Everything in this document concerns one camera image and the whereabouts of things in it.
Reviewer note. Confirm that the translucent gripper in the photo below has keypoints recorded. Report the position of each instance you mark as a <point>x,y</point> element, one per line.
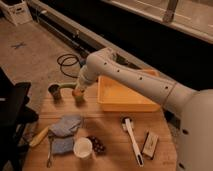
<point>80,87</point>

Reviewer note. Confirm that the blue cloth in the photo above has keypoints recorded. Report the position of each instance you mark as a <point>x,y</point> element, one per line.
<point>62,133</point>

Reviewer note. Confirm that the white cardboard box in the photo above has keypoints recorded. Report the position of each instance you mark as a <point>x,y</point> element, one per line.
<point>17,14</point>

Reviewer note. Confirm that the metal spoon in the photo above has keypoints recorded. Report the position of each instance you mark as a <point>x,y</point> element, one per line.
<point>49,160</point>

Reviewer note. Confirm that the purple grapes bunch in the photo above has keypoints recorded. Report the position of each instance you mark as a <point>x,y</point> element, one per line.
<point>97,145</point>

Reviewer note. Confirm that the orange green cup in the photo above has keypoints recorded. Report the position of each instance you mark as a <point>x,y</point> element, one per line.
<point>78,95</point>

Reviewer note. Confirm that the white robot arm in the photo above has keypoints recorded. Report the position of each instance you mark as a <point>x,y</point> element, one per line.
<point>194,108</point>

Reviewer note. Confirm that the small black white box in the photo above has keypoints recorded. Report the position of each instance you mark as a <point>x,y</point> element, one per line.
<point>150,145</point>

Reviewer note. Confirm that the white paper cup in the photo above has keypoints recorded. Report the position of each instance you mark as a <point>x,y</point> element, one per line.
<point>82,148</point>

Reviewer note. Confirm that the yellow plastic bin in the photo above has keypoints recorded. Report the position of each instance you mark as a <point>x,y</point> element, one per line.
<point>113,96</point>

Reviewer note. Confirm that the white handled brush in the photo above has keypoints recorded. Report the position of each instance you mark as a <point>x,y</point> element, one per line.
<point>128,127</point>

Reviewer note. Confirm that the dark metal cup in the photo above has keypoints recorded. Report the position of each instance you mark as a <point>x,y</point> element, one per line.
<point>54,90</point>

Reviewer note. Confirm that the black chair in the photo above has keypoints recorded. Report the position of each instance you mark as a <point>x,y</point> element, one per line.
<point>14,115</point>

